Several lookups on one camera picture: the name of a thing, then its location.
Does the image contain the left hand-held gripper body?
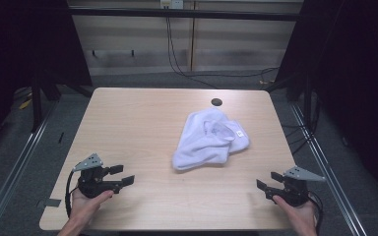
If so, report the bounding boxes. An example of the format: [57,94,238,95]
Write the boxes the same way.
[73,152,122,200]

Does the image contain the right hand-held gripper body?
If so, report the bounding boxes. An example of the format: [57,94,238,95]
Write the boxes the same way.
[265,165,327,207]

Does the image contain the white printed towel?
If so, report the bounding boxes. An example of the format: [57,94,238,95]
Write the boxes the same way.
[171,107,251,171]

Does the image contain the person's left hand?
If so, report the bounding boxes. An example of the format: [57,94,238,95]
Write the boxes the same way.
[68,190,115,226]

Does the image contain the person's right hand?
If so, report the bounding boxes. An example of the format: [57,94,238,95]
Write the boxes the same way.
[272,195,318,236]

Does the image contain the grey tape piece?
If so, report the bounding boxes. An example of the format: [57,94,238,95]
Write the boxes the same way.
[37,198,62,209]

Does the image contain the black metal stand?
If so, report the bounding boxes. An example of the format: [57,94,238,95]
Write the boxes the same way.
[30,74,94,134]
[265,74,313,132]

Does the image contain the yellow floor item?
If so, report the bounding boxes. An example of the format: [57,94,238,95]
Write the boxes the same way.
[18,97,33,111]

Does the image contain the dark curtain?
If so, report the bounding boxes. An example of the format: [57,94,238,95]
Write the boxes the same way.
[0,0,94,161]
[275,0,378,206]

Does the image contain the black floor cables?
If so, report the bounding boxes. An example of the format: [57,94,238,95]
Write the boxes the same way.
[281,91,320,157]

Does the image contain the metal floor rail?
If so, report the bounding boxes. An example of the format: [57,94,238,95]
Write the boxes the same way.
[289,103,368,236]
[0,101,59,236]

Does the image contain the black wall cable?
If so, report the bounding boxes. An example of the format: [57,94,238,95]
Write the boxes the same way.
[165,16,280,89]

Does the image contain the black horizontal frame bar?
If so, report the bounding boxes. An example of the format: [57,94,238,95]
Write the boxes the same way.
[68,7,301,23]

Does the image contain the white wall socket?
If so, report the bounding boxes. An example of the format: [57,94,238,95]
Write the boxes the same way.
[159,0,184,10]

